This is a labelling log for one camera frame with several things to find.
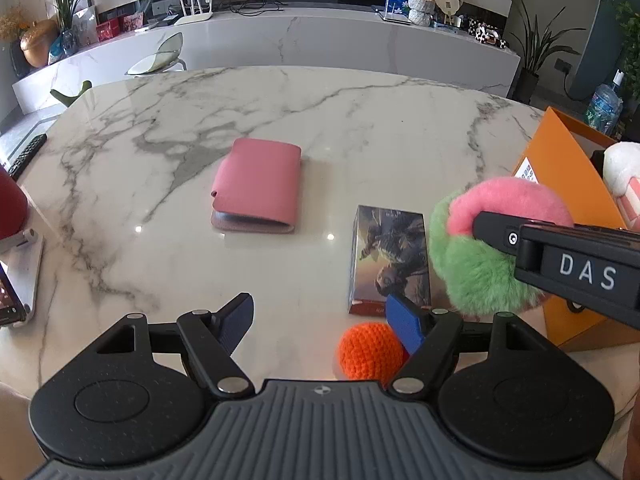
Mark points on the white router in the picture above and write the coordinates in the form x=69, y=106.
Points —
x=192, y=17

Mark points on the tall floor plant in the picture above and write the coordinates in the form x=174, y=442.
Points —
x=535, y=50

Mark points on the blue bag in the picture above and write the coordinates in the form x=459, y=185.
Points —
x=55, y=50

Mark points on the dark vase with dried flowers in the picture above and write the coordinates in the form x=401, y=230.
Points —
x=19, y=57

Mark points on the wall socket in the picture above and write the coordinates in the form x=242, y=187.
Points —
x=563, y=65

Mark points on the orange cardboard box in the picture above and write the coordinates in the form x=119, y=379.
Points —
x=555, y=160

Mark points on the potted leafy plant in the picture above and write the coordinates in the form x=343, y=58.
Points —
x=67, y=5

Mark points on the dark red container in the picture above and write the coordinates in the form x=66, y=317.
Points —
x=10, y=205

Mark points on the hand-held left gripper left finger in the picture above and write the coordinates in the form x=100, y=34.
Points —
x=235, y=317

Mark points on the pink patterned gift box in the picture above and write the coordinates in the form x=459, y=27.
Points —
x=132, y=22

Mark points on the grey tablet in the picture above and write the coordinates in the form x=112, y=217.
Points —
x=392, y=16

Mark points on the panda plush toy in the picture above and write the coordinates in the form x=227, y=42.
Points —
x=622, y=170

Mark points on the silver phone stand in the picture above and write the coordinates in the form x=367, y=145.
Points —
x=27, y=270

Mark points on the pink leather wallet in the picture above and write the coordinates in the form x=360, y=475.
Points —
x=257, y=185

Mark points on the blue water bottle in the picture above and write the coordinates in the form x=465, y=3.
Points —
x=602, y=107

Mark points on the illustrated card box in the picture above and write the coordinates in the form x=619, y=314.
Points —
x=390, y=255

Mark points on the green plastic toy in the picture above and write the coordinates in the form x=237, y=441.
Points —
x=75, y=94

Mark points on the black and white cow figurines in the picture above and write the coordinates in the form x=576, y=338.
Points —
x=487, y=35

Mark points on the red gift box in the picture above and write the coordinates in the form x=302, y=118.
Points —
x=107, y=30

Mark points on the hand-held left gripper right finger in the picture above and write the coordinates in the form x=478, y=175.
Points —
x=405, y=322

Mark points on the golden vase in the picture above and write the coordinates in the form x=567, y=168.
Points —
x=39, y=42

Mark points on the small clear swivel chair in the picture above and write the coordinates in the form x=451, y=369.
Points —
x=155, y=60

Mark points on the black remote control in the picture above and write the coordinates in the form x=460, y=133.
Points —
x=27, y=156

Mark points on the white picture frame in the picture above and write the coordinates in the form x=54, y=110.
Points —
x=86, y=25

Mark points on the trailing green vine plant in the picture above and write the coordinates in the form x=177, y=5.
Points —
x=630, y=45

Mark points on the white marble television cabinet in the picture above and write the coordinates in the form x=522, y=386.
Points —
x=325, y=40

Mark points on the orange crochet ball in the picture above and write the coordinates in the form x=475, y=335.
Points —
x=367, y=355

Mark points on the pink and green fluffy ball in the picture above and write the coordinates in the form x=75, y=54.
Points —
x=475, y=280

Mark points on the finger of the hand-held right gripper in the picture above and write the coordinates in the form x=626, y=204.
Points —
x=495, y=232

